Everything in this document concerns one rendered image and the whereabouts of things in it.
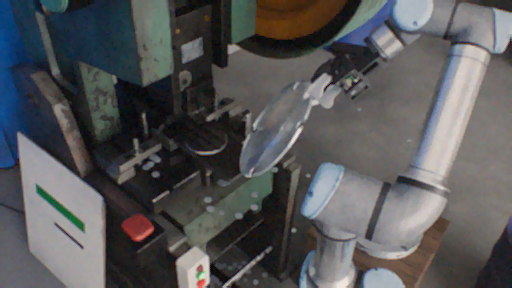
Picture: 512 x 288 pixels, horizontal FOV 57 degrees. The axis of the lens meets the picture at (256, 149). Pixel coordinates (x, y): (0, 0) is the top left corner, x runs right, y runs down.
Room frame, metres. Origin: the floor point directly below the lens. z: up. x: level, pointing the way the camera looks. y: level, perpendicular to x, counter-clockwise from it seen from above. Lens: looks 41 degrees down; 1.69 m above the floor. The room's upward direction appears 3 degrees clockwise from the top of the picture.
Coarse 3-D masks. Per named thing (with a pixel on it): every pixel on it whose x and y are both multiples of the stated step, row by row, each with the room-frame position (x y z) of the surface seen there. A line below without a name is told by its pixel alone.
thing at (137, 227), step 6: (132, 216) 0.79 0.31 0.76; (138, 216) 0.79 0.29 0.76; (126, 222) 0.77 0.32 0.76; (132, 222) 0.77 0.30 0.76; (138, 222) 0.77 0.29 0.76; (144, 222) 0.77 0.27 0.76; (150, 222) 0.77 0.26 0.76; (126, 228) 0.75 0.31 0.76; (132, 228) 0.75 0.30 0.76; (138, 228) 0.75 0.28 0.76; (144, 228) 0.75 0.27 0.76; (150, 228) 0.75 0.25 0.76; (132, 234) 0.73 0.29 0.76; (138, 234) 0.73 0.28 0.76; (144, 234) 0.73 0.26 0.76
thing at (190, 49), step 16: (176, 0) 1.14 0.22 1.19; (192, 0) 1.18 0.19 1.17; (176, 16) 1.08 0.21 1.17; (192, 16) 1.11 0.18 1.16; (208, 16) 1.15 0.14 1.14; (176, 32) 1.06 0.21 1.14; (192, 32) 1.11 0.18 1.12; (208, 32) 1.15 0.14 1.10; (192, 48) 1.10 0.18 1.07; (208, 48) 1.15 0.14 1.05; (192, 64) 1.10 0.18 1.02; (208, 64) 1.15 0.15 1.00; (192, 80) 1.10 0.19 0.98; (208, 80) 1.11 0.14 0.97; (160, 96) 1.09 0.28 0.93; (176, 96) 1.06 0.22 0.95; (192, 96) 1.06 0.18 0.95; (208, 96) 1.10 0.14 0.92; (176, 112) 1.05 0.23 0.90; (192, 112) 1.06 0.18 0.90
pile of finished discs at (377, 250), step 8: (360, 240) 1.06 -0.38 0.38; (416, 240) 1.07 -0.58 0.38; (360, 248) 1.04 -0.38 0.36; (368, 248) 1.02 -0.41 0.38; (376, 248) 1.03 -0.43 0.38; (384, 248) 1.03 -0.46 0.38; (392, 248) 1.03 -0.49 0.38; (400, 248) 1.04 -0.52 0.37; (408, 248) 1.03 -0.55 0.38; (376, 256) 1.01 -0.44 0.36; (384, 256) 1.01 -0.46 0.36; (392, 256) 1.01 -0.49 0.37; (400, 256) 1.02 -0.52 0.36
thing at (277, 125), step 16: (304, 80) 1.04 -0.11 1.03; (288, 96) 1.05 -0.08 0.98; (272, 112) 1.05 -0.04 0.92; (288, 112) 0.96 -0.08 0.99; (304, 112) 0.91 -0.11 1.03; (272, 128) 0.96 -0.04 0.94; (288, 128) 0.90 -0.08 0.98; (256, 144) 0.97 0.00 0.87; (272, 144) 0.90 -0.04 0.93; (288, 144) 0.84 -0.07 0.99; (240, 160) 0.95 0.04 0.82; (256, 160) 0.90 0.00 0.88; (272, 160) 0.84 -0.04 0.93; (256, 176) 0.83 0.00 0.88
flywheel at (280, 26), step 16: (256, 0) 1.45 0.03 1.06; (272, 0) 1.41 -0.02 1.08; (288, 0) 1.37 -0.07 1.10; (304, 0) 1.33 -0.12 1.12; (320, 0) 1.26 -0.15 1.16; (336, 0) 1.22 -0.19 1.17; (352, 0) 1.22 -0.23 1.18; (256, 16) 1.40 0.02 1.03; (272, 16) 1.38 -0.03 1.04; (288, 16) 1.34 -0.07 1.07; (304, 16) 1.28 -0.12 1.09; (320, 16) 1.25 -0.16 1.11; (336, 16) 1.23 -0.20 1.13; (256, 32) 1.40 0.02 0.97; (272, 32) 1.36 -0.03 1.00; (288, 32) 1.32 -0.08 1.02; (304, 32) 1.28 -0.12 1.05
